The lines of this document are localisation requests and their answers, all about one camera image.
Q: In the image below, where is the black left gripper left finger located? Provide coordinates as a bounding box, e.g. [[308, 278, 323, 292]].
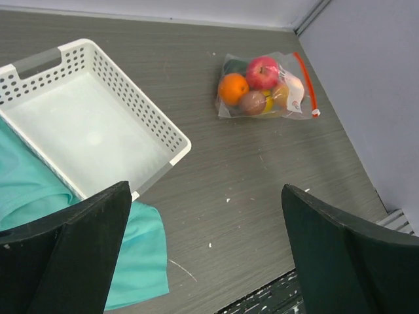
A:
[[1, 181, 132, 313]]

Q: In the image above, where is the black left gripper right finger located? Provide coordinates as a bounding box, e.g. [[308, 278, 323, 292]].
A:
[[281, 184, 418, 313]]

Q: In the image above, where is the fake peach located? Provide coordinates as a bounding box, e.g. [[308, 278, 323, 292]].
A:
[[271, 82, 289, 108]]

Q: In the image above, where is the clear zip bag orange seal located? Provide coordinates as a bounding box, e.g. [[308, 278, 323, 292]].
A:
[[215, 52, 321, 120]]

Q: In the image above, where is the yellow fake lemon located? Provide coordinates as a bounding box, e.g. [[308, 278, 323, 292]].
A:
[[261, 90, 274, 114]]

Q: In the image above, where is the brown fake kiwi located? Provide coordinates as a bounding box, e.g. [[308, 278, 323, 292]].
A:
[[238, 91, 266, 116]]

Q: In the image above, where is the orange fake orange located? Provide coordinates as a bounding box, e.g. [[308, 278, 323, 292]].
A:
[[218, 73, 249, 106]]

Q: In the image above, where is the red fake apple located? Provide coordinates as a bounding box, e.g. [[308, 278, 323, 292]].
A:
[[246, 56, 280, 90]]

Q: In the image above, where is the green fake fruit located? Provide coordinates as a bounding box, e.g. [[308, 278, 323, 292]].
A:
[[223, 59, 248, 76]]

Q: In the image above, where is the teal cloth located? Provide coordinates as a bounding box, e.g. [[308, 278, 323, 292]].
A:
[[1, 122, 169, 311]]

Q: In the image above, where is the white perforated plastic basket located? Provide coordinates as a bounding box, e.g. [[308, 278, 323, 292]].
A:
[[1, 39, 192, 200]]

